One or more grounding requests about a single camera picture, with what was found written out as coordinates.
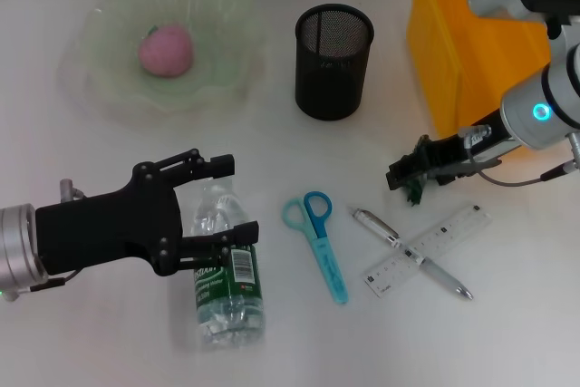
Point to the pale green fruit plate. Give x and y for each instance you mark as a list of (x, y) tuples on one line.
[(217, 29)]

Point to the yellow plastic bin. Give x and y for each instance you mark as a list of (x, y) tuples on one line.
[(444, 42)]

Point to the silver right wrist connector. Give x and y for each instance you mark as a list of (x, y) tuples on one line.
[(574, 147)]

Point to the pink toy peach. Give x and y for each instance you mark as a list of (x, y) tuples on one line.
[(165, 51)]

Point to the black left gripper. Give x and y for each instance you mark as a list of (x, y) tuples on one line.
[(99, 228)]

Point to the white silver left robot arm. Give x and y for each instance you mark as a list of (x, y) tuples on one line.
[(18, 251)]

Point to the clear silver pen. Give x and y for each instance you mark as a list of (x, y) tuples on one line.
[(376, 228)]

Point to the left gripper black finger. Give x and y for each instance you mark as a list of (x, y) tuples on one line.
[(247, 233)]

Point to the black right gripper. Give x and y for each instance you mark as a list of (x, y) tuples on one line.
[(453, 151)]

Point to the teal blue scissors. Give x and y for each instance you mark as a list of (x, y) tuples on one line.
[(324, 255)]

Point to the green plastic wrapper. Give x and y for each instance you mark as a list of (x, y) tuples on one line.
[(413, 194)]

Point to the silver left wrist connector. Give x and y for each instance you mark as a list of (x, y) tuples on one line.
[(68, 187)]

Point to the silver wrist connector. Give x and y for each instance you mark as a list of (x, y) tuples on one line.
[(68, 187), (574, 147)]

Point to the transparent plastic ruler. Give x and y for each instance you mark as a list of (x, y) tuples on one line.
[(444, 233)]

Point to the black mesh pen holder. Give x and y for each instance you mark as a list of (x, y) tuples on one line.
[(331, 74)]

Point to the clear green-label water bottle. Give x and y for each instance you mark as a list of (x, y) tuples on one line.
[(226, 314)]

